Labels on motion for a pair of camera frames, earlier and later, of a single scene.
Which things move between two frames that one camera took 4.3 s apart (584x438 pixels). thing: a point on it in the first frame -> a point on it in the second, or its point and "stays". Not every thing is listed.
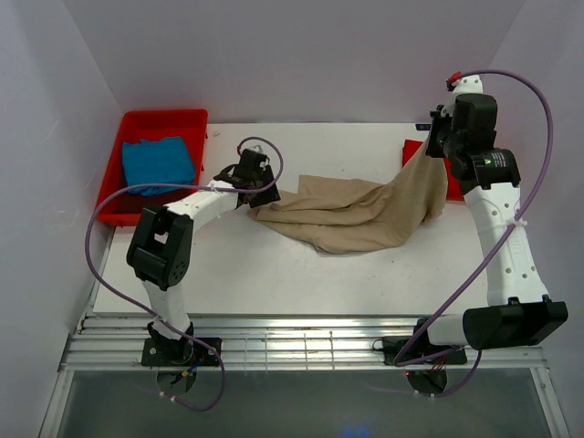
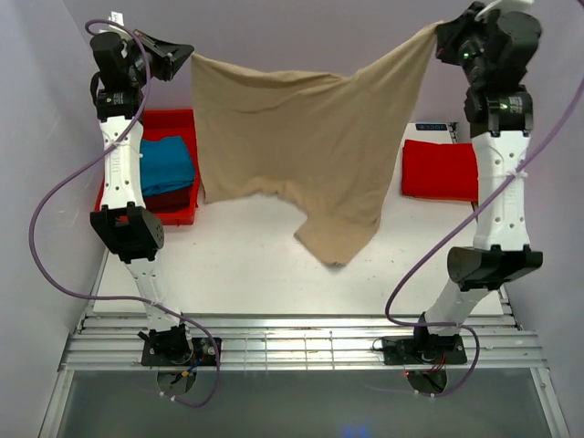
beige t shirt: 348,217 -> 327,145
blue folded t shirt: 167,161 stays
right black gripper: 438,119 -> 451,32
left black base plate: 193,351 stays
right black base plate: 394,346 stays
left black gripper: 269,195 -> 170,57
